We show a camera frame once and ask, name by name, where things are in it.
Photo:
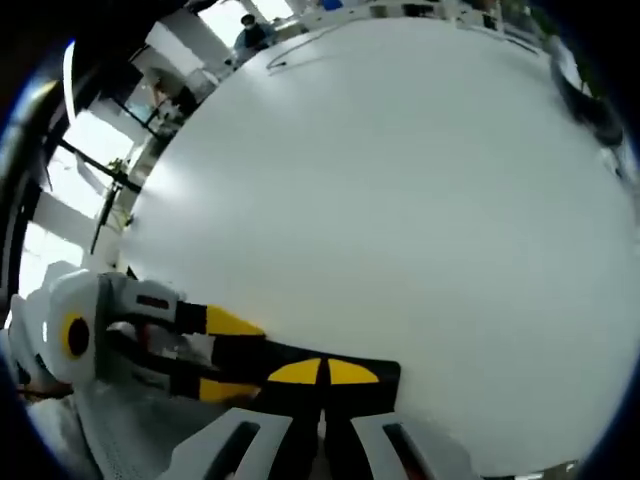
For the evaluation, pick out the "black remote control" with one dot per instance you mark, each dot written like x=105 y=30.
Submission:
x=385 y=390

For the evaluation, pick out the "white ceiling light strip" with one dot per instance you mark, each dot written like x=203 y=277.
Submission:
x=69 y=80

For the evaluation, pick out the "blue water jug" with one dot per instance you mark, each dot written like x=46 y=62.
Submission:
x=332 y=4

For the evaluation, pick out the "black curved headset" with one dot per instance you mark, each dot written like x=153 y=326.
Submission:
x=587 y=107

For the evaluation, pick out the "monitor on stand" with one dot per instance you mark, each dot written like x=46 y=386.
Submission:
x=140 y=111

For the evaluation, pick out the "person's white clothing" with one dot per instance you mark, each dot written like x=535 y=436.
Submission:
x=125 y=440

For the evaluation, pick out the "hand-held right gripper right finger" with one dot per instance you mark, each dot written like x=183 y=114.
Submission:
x=345 y=372

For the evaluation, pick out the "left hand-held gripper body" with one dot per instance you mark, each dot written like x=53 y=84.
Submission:
x=55 y=310

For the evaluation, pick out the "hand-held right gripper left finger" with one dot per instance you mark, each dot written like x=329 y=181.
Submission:
x=295 y=400

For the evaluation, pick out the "black tripod stand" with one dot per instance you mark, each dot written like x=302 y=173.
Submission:
x=100 y=170

